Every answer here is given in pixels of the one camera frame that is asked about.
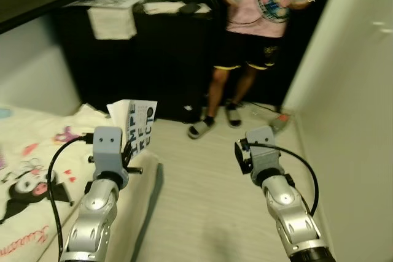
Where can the white book blue letters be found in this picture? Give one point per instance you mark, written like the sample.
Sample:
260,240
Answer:
141,127

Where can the cream cartoon print blanket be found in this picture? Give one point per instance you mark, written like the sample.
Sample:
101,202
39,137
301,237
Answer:
31,182

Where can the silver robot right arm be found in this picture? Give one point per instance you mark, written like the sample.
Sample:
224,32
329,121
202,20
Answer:
288,213

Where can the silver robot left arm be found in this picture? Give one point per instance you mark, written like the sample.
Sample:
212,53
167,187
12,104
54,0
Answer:
92,225

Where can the cream sheeted mattress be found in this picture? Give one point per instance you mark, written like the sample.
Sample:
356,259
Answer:
142,194

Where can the grey slipper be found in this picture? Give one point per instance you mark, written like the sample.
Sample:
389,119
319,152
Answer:
199,130
233,118

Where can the grey box red top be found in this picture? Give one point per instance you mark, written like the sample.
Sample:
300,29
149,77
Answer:
280,123

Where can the person in pink shirt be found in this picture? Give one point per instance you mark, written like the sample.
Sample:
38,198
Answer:
252,47

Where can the black cabinet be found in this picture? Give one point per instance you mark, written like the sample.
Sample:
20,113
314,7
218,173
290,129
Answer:
153,59

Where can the white wardrobe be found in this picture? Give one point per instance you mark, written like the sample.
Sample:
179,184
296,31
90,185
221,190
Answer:
350,90

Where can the white hanging towel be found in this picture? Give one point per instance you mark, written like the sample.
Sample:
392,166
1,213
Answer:
112,23

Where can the black flat device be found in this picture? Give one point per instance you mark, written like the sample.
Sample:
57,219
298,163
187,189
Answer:
189,9

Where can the white folded cloth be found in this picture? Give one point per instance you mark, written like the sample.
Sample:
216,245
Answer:
163,8

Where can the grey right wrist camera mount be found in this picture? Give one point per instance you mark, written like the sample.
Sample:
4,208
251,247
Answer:
263,148

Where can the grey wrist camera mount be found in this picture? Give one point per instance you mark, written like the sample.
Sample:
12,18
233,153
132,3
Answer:
263,148
109,145

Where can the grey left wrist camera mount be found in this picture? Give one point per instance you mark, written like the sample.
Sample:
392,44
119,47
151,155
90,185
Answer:
109,145

